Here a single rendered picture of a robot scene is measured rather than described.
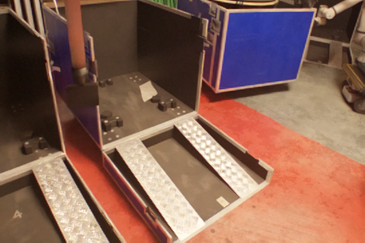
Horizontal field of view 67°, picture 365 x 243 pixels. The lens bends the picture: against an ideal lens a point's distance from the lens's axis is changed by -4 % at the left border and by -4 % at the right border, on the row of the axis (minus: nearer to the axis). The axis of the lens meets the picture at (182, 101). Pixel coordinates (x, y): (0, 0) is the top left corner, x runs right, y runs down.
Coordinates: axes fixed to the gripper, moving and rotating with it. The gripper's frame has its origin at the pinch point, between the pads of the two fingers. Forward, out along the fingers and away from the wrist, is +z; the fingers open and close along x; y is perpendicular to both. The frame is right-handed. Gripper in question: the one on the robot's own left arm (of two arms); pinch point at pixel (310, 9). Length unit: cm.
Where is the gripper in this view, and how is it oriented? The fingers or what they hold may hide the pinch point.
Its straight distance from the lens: 325.0
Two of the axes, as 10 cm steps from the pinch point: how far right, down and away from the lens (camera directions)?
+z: 0.0, 9.3, 3.5
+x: -9.3, 1.4, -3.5
